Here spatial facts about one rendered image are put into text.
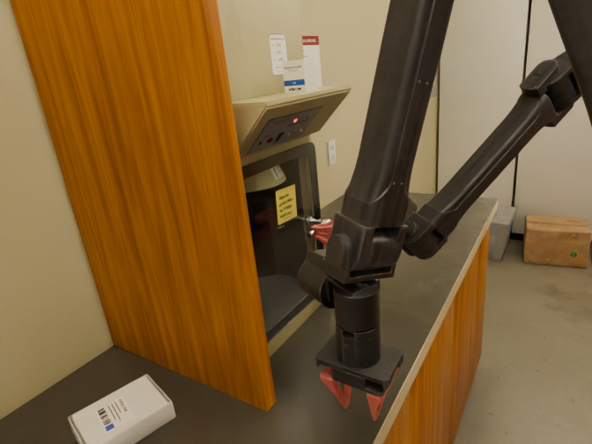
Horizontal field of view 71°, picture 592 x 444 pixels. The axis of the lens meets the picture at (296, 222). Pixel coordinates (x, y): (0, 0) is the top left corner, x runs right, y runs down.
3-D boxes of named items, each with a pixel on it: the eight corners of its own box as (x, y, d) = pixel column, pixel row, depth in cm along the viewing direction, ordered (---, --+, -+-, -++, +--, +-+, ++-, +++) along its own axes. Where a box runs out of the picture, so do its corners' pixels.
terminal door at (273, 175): (255, 351, 90) (226, 172, 76) (324, 286, 113) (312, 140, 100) (258, 352, 90) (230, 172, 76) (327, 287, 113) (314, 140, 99)
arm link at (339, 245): (345, 238, 46) (401, 234, 51) (292, 213, 56) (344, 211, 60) (331, 335, 49) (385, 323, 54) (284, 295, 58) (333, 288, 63)
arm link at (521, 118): (566, 61, 73) (582, 101, 79) (538, 57, 78) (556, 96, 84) (403, 243, 77) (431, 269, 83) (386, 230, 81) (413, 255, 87)
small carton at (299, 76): (284, 93, 84) (281, 62, 82) (298, 91, 88) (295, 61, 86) (306, 92, 81) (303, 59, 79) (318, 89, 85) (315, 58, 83)
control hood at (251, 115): (220, 162, 75) (210, 105, 71) (310, 131, 100) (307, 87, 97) (272, 164, 69) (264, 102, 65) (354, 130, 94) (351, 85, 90)
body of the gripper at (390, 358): (336, 341, 61) (333, 297, 58) (404, 362, 56) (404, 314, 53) (314, 368, 56) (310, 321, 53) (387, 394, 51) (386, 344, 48)
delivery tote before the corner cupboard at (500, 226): (426, 251, 351) (426, 215, 339) (441, 233, 382) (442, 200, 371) (504, 264, 317) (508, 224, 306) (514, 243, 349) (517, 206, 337)
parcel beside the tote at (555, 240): (522, 263, 317) (525, 228, 307) (521, 246, 343) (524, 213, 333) (587, 269, 299) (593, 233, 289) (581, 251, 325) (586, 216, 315)
